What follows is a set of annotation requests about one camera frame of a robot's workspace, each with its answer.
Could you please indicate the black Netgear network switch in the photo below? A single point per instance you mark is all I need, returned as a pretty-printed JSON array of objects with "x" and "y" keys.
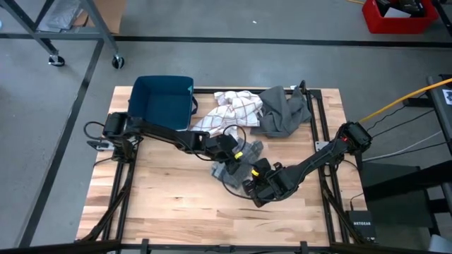
[{"x": 362, "y": 225}]

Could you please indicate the plain grey towel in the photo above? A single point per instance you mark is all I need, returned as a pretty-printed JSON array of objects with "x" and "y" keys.
[{"x": 282, "y": 113}]

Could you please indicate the black equipment stand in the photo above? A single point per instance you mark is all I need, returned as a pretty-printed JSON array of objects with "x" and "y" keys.
[{"x": 395, "y": 190}]

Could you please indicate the black electronic device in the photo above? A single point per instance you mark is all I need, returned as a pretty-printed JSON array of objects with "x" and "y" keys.
[{"x": 409, "y": 7}]

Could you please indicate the red plastic crate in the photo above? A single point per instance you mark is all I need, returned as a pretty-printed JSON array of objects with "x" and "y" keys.
[{"x": 374, "y": 24}]

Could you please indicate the dark grey white-grid towel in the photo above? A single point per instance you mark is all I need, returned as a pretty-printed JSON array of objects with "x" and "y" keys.
[{"x": 252, "y": 150}]

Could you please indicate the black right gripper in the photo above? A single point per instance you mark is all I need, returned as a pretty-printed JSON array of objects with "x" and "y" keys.
[{"x": 272, "y": 183}]

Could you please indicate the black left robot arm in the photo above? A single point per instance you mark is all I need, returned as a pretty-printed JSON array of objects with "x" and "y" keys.
[{"x": 159, "y": 132}]

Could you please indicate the brown cardboard box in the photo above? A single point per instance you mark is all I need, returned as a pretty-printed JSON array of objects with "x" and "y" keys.
[{"x": 113, "y": 14}]

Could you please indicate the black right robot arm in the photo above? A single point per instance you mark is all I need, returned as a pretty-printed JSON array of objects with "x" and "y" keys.
[{"x": 318, "y": 158}]

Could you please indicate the navy blue fabric bin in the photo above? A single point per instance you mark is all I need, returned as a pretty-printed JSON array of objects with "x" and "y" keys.
[{"x": 160, "y": 100}]

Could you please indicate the grey metal cart with casters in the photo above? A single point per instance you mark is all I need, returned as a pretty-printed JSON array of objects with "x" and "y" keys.
[{"x": 99, "y": 24}]

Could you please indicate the black aluminium table frame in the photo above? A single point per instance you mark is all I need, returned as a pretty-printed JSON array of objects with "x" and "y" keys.
[{"x": 328, "y": 211}]

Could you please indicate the white red-checked towel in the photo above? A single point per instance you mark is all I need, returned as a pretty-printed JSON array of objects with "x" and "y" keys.
[{"x": 233, "y": 109}]

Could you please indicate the silver padded bag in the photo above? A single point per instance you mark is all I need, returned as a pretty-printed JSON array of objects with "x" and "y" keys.
[{"x": 65, "y": 14}]

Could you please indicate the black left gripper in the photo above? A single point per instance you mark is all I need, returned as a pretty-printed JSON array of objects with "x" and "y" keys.
[{"x": 222, "y": 148}]

